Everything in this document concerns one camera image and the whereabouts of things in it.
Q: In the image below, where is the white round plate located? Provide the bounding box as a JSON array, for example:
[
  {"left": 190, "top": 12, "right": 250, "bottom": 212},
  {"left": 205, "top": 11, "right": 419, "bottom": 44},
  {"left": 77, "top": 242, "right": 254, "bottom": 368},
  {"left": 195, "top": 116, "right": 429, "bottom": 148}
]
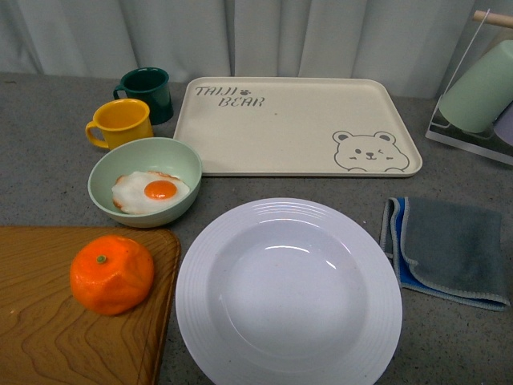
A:
[{"left": 176, "top": 198, "right": 402, "bottom": 384}]

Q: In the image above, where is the orange mandarin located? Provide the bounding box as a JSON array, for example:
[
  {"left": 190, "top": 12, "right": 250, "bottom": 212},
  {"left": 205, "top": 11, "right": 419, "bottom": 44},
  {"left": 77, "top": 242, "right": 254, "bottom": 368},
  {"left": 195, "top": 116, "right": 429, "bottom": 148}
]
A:
[{"left": 69, "top": 234, "right": 155, "bottom": 315}]

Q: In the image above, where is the cream bear tray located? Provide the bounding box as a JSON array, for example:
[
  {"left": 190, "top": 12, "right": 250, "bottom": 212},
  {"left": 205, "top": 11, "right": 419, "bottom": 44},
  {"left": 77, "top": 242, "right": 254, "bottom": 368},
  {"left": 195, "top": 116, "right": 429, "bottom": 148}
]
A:
[{"left": 174, "top": 77, "right": 422, "bottom": 177}]

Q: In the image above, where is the light green bowl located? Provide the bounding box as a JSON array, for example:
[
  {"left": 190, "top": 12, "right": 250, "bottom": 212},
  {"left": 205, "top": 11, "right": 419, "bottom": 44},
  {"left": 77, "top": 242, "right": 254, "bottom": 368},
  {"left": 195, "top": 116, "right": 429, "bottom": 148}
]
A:
[{"left": 87, "top": 137, "right": 202, "bottom": 228}]

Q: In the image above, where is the fake fried egg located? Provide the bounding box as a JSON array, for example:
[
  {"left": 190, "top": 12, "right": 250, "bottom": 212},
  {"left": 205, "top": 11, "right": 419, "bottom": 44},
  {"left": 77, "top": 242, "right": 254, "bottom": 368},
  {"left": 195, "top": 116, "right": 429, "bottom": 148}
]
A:
[{"left": 111, "top": 171, "right": 191, "bottom": 215}]

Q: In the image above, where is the blue cloth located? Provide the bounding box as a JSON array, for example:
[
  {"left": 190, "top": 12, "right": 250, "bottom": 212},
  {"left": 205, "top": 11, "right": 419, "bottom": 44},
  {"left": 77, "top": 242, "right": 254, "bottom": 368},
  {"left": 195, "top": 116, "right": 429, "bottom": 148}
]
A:
[{"left": 390, "top": 197, "right": 508, "bottom": 313}]

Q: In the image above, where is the dark green mug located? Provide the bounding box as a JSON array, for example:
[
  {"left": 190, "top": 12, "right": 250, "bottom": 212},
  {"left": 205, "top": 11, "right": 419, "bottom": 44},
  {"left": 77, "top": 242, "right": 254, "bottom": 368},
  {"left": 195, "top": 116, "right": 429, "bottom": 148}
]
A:
[{"left": 113, "top": 67, "right": 174, "bottom": 125}]

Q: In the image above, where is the yellow mug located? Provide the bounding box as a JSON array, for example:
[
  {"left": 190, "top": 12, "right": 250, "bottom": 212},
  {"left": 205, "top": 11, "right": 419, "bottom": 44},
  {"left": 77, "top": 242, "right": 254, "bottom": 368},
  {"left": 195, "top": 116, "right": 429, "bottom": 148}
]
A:
[{"left": 85, "top": 99, "right": 154, "bottom": 150}]

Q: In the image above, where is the grey cloth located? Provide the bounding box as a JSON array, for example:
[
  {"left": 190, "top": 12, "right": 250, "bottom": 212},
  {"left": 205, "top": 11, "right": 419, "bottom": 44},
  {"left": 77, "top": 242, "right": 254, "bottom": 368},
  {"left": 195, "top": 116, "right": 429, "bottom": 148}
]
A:
[{"left": 379, "top": 196, "right": 511, "bottom": 309}]

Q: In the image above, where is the white curtain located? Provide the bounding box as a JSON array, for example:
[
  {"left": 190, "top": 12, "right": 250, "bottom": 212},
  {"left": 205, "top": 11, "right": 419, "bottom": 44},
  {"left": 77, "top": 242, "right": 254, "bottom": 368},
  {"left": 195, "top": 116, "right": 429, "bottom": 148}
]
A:
[{"left": 1, "top": 1, "right": 512, "bottom": 98}]

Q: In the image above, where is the clear acrylic cup rack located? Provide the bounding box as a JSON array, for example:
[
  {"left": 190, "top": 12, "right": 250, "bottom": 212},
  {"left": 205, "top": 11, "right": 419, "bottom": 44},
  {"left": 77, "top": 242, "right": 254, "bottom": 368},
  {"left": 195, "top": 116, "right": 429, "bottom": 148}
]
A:
[{"left": 425, "top": 9, "right": 513, "bottom": 166}]

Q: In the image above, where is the light green cup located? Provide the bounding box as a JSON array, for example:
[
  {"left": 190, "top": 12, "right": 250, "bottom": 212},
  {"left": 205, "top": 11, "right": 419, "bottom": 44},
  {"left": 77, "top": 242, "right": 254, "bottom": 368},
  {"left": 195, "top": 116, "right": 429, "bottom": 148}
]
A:
[{"left": 438, "top": 40, "right": 512, "bottom": 134}]

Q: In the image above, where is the wooden cutting board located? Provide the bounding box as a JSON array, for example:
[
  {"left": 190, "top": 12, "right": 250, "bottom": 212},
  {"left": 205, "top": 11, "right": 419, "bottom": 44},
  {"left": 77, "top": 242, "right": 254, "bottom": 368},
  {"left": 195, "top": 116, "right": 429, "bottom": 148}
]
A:
[{"left": 1, "top": 226, "right": 180, "bottom": 384}]

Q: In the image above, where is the lavender cup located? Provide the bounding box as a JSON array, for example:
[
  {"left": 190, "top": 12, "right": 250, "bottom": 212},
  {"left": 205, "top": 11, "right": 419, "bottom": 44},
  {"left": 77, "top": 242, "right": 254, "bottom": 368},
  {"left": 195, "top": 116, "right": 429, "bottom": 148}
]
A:
[{"left": 494, "top": 105, "right": 513, "bottom": 146}]

